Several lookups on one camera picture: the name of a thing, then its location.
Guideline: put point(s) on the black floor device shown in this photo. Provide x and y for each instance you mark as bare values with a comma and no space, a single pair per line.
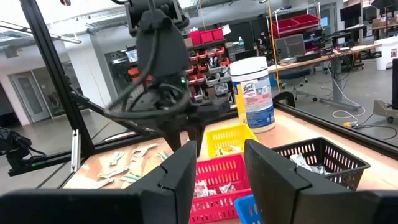
14,143

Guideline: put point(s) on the black plastic basket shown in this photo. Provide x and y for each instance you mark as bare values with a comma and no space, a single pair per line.
335,155

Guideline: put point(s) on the yellow plastic basket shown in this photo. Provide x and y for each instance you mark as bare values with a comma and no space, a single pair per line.
230,135

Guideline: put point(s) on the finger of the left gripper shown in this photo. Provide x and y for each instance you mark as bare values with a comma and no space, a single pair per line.
172,133
196,130

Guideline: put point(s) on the black panel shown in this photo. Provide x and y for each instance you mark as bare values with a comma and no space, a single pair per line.
395,84

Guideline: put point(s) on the white packet dark print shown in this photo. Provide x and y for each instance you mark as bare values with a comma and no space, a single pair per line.
320,170
300,160

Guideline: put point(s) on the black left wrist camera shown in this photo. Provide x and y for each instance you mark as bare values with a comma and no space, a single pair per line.
213,109

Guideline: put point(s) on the red bin parts shelf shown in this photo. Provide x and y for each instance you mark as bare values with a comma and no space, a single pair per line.
211,65

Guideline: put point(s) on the grey glass door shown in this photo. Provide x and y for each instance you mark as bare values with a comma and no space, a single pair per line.
29,93

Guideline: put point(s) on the blue plastic basket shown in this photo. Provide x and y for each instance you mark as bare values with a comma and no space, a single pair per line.
247,210

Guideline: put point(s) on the long wooden desk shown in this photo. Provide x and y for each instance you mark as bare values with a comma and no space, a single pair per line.
351,49

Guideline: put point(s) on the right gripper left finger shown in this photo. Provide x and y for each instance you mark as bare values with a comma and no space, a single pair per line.
174,186

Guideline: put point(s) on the grey metal bar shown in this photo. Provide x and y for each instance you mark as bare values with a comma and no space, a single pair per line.
339,104

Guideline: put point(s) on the yellow wipes canister white lid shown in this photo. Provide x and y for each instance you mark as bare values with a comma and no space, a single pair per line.
253,93

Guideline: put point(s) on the grey mesh panel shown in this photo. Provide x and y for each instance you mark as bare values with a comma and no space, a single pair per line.
290,46

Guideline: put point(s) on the red plastic basket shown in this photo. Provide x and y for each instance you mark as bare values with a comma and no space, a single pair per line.
217,168

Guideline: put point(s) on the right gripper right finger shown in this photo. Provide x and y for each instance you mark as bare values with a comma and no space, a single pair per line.
273,186

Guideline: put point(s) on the white bin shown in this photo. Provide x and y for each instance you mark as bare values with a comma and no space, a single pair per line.
387,53

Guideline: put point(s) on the grey ceiling conduit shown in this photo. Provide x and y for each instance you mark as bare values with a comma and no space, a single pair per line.
40,33

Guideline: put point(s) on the silver frame bracket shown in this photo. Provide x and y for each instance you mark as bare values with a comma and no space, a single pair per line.
75,149

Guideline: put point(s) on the black monitor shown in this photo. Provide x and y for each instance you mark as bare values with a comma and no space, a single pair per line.
351,12

